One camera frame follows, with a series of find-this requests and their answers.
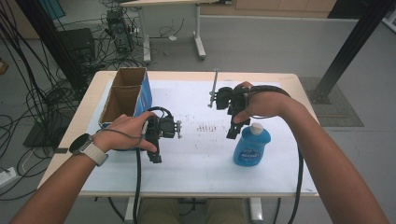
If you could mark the person's right hand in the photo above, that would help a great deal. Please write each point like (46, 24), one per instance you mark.
(267, 104)

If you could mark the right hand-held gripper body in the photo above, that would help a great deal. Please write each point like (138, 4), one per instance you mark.
(224, 98)

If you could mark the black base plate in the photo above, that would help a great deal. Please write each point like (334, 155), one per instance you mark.
(40, 137)

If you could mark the person's right leg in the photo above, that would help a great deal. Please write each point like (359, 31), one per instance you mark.
(227, 211)

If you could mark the white table leg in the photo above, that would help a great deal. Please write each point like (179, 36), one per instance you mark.
(130, 210)
(256, 210)

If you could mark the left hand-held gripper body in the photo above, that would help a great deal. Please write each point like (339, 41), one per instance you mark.
(166, 127)

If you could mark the blue cardboard box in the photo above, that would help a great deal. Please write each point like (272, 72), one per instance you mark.
(124, 99)

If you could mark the black metal stand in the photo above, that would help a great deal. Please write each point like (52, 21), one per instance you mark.
(351, 46)

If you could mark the person's leg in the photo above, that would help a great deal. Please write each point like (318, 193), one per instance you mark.
(227, 211)
(162, 211)

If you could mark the white desk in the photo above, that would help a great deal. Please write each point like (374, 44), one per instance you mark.
(199, 31)

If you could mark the blue bottle with white cap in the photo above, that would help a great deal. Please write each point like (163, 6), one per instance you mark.
(250, 149)

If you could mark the person's left leg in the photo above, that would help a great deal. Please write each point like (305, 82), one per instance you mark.
(162, 211)

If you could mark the black tape strip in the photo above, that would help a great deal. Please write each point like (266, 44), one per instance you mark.
(60, 150)

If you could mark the black computer tower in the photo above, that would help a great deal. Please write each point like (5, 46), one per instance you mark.
(120, 31)

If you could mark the teal panel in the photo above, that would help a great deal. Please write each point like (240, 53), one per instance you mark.
(51, 7)

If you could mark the person's left hand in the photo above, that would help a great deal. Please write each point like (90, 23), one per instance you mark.
(124, 130)

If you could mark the black metal pole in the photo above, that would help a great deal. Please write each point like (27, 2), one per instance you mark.
(46, 31)

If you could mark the white power strip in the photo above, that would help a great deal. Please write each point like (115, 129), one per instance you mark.
(7, 177)

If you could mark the black box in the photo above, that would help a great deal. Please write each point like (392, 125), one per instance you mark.
(77, 42)

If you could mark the white power adapter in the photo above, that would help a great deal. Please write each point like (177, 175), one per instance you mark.
(172, 38)

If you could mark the white table mat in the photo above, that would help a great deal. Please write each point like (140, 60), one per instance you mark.
(193, 168)

